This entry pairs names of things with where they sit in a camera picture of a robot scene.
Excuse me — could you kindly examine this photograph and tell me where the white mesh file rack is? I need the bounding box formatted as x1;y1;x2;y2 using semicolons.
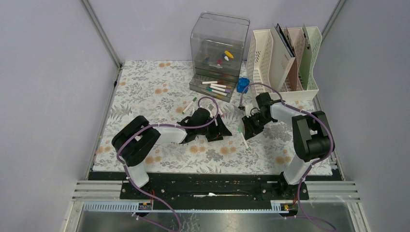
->
246;25;322;101

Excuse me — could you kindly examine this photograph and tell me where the rust cap white marker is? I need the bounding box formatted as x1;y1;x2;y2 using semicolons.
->
210;84;232;89

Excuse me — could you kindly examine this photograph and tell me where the pink clipboard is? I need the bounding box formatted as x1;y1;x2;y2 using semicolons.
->
284;28;305;91

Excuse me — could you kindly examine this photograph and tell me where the teal cap white marker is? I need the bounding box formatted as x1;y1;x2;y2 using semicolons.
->
207;88;228;96

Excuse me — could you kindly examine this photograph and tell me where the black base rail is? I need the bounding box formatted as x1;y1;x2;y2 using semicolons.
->
88;171;355;210

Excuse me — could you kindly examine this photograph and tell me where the green cap white marker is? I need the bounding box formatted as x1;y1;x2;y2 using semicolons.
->
182;97;197;114

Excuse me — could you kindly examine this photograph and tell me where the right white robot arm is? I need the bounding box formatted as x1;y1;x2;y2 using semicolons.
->
242;92;335;199

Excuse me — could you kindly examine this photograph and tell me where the floral table mat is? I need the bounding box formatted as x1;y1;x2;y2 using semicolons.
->
93;59;334;176

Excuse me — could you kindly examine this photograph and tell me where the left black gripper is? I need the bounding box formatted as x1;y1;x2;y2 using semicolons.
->
196;114;232;142

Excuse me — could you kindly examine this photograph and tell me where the brown cap white marker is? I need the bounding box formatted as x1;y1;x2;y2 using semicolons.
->
201;81;223;85

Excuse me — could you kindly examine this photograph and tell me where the green clipboard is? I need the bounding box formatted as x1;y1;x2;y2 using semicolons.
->
299;25;322;90

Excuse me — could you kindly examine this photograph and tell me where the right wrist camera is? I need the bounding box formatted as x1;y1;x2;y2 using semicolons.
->
245;104;259;117

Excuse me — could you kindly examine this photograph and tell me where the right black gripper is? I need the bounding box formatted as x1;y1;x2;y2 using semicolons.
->
242;113;274;140

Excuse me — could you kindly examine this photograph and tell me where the purple cap white marker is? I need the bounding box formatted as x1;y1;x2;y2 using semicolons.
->
210;86;231;93

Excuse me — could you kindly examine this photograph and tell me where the blue stapler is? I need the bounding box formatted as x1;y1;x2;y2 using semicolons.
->
236;77;250;93

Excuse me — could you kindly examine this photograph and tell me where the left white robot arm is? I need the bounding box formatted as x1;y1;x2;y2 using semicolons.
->
111;107;232;199

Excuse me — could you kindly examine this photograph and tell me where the beige notebook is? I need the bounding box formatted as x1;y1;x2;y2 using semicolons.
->
269;25;294;91

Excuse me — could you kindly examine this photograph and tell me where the yellow small bottle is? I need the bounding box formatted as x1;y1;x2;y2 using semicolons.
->
224;51;234;59

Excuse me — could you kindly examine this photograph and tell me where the clear acrylic drawer organizer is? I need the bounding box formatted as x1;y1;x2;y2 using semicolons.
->
189;12;250;102

